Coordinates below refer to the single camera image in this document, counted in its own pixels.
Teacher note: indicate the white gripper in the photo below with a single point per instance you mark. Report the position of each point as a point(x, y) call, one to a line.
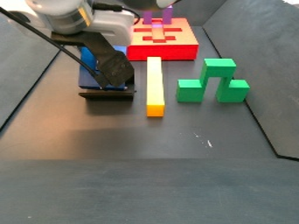
point(115, 25)

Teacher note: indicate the purple U-shaped block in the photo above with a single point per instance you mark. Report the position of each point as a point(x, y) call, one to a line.
point(168, 16)

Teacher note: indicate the red slotted base block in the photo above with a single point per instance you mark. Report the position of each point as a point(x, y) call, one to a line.
point(170, 41)

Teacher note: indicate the yellow long bar block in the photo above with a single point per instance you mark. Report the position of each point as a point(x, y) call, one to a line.
point(155, 88)

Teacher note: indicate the green stepped arch block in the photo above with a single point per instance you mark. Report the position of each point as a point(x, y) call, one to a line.
point(232, 90)

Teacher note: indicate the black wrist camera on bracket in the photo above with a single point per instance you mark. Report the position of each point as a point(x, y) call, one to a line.
point(115, 69)

